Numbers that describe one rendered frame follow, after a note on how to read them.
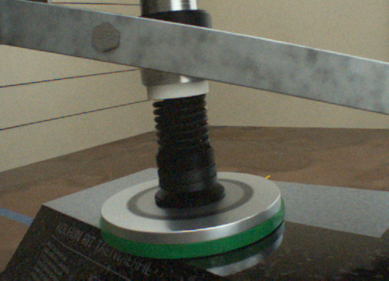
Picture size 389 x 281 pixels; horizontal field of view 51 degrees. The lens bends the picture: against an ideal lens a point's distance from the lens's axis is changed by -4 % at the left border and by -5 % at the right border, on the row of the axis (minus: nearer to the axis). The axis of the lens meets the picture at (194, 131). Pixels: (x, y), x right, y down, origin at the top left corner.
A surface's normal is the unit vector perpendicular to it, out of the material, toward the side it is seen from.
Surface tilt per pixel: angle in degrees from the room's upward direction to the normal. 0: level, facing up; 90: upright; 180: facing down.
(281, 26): 90
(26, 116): 90
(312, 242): 0
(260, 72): 90
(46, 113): 90
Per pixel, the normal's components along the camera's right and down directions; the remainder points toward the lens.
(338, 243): -0.11, -0.98
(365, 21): -0.64, 0.19
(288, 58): -0.11, 0.17
